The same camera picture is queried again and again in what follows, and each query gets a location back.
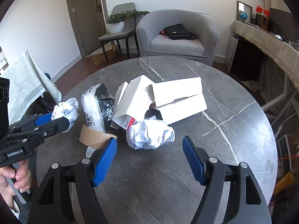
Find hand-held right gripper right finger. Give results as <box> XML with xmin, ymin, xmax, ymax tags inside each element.
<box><xmin>182</xmin><ymin>135</ymin><xmax>272</xmax><ymax>224</ymax></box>

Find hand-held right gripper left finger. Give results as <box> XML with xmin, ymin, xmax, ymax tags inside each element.
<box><xmin>27</xmin><ymin>137</ymin><xmax>118</xmax><ymax>224</ymax></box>

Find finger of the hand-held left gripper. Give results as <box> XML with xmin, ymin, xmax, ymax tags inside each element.
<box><xmin>7</xmin><ymin>112</ymin><xmax>55</xmax><ymax>135</ymax></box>
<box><xmin>7</xmin><ymin>117</ymin><xmax>70</xmax><ymax>145</ymax></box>

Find small white paper ball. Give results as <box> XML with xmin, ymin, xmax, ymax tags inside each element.
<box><xmin>52</xmin><ymin>99</ymin><xmax>80</xmax><ymax>127</ymax></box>

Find brown cardboard tube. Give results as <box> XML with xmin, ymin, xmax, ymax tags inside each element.
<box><xmin>79</xmin><ymin>124</ymin><xmax>118</xmax><ymax>150</ymax></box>

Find large white paper ball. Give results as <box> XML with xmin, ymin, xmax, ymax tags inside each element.
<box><xmin>126</xmin><ymin>119</ymin><xmax>175</xmax><ymax>150</ymax></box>

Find person's left forearm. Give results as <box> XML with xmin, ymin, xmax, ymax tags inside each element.
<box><xmin>5</xmin><ymin>198</ymin><xmax>20</xmax><ymax>220</ymax></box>

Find person's left hand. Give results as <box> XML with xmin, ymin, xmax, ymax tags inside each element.
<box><xmin>0</xmin><ymin>161</ymin><xmax>32</xmax><ymax>209</ymax></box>

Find pale green patterned tablecloth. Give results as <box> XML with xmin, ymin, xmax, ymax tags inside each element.
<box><xmin>0</xmin><ymin>50</ymin><xmax>62</xmax><ymax>126</ymax></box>

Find black and white tissue pack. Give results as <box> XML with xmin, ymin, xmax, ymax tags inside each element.
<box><xmin>81</xmin><ymin>83</ymin><xmax>115</xmax><ymax>132</ymax></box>

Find black plastic wrapper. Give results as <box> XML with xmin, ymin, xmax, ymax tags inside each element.
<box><xmin>144</xmin><ymin>107</ymin><xmax>164</xmax><ymax>122</ymax></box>

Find large open white box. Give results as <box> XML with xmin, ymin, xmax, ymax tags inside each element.
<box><xmin>146</xmin><ymin>77</ymin><xmax>207</xmax><ymax>125</ymax></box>

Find white carton with red print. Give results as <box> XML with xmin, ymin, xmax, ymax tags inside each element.
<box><xmin>112</xmin><ymin>75</ymin><xmax>155</xmax><ymax>131</ymax></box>

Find brown cardboard box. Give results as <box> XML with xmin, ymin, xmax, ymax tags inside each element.
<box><xmin>91</xmin><ymin>44</ymin><xmax>118</xmax><ymax>65</ymax></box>

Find grey cloth on floor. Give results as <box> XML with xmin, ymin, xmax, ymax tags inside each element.
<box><xmin>242</xmin><ymin>79</ymin><xmax>263</xmax><ymax>92</ymax></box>

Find grey dining chair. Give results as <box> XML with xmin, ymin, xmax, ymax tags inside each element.
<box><xmin>98</xmin><ymin>3</ymin><xmax>141</xmax><ymax>66</ymax></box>

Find grey-brown door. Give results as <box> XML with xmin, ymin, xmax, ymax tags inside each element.
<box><xmin>64</xmin><ymin>0</ymin><xmax>109</xmax><ymax>57</ymax></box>

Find potted plant in white pot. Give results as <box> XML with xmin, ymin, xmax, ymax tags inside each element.
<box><xmin>106</xmin><ymin>9</ymin><xmax>150</xmax><ymax>34</ymax></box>

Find grey armchair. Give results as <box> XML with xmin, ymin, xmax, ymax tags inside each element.
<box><xmin>135</xmin><ymin>10</ymin><xmax>220</xmax><ymax>66</ymax></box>

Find black leather bag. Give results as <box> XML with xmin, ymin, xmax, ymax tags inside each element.
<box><xmin>164</xmin><ymin>23</ymin><xmax>194</xmax><ymax>40</ymax></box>

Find beige lace cloth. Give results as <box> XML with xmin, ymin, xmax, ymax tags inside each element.
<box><xmin>230</xmin><ymin>20</ymin><xmax>299</xmax><ymax>89</ymax></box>

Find brown speaker box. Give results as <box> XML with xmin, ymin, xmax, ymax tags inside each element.
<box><xmin>255</xmin><ymin>13</ymin><xmax>269</xmax><ymax>29</ymax></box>

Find black monitor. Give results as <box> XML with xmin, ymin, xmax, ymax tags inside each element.
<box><xmin>269</xmin><ymin>8</ymin><xmax>296</xmax><ymax>35</ymax></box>

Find small red flags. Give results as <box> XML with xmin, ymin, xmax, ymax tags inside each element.
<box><xmin>256</xmin><ymin>5</ymin><xmax>269</xmax><ymax>16</ymax></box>

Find wooden picture frame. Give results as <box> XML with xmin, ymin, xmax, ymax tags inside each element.
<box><xmin>236</xmin><ymin>1</ymin><xmax>253</xmax><ymax>24</ymax></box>

